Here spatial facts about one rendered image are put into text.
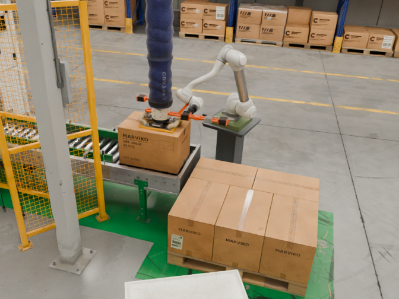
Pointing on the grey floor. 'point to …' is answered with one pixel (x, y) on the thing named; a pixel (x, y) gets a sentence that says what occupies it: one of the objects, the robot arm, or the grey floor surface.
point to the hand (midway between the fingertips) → (187, 115)
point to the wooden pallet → (272, 282)
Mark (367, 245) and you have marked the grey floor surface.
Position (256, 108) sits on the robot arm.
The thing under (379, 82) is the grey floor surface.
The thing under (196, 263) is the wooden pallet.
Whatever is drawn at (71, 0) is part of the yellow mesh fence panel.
